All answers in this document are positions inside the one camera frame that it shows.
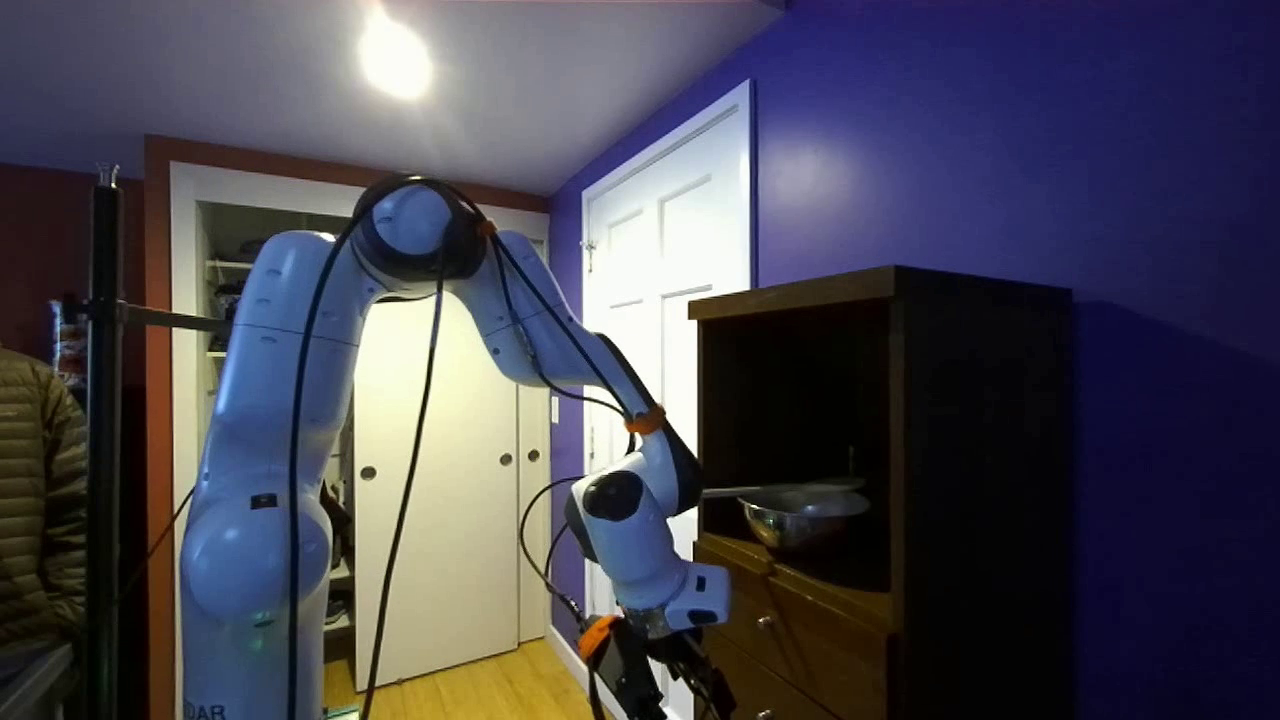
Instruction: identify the wide white closet door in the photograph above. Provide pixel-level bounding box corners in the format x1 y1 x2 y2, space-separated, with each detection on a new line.
346 292 522 691

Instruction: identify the wooden cabinet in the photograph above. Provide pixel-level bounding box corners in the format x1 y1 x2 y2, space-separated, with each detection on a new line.
682 260 1077 720

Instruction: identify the metal pan with handle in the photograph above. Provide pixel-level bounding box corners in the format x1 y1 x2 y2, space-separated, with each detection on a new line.
699 477 870 550

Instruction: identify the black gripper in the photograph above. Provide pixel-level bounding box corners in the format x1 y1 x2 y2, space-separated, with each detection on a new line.
621 627 739 720

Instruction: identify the wrist camera with orange mount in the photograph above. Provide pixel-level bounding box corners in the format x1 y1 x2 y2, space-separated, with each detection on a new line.
574 612 630 720

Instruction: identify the white panel door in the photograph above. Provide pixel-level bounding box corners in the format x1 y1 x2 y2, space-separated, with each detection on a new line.
578 75 756 720

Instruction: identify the person in striped jacket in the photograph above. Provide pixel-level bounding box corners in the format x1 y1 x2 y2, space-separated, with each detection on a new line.
0 342 93 661

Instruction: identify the round ceiling light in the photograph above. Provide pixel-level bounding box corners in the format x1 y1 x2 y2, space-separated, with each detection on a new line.
357 3 441 108

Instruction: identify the black tripod pole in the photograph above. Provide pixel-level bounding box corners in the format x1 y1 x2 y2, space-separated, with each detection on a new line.
85 165 127 720

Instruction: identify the black camera cable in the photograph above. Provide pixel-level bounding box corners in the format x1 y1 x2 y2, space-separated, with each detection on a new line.
515 472 596 632

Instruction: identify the black horizontal crossbar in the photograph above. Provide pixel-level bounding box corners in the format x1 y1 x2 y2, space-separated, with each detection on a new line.
116 300 225 336

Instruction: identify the white closet shelving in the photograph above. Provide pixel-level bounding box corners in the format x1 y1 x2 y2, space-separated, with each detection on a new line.
194 199 358 367

